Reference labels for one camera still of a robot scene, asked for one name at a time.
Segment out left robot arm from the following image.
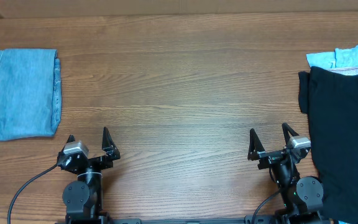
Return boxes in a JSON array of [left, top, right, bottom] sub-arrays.
[[57, 128, 121, 223]]

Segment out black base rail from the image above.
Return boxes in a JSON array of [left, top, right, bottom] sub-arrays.
[[54, 215, 332, 224]]

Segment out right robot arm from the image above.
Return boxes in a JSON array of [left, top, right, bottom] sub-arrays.
[[247, 123, 330, 224]]

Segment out light blue garment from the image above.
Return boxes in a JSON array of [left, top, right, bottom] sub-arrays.
[[306, 45, 358, 69]]

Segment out folded blue denim jeans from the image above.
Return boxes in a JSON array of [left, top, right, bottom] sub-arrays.
[[0, 49, 62, 141]]

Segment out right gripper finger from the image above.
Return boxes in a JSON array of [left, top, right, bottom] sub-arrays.
[[282, 123, 298, 144], [248, 128, 265, 156]]

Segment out black shorts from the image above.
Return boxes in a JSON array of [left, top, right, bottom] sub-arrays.
[[298, 67, 358, 223]]

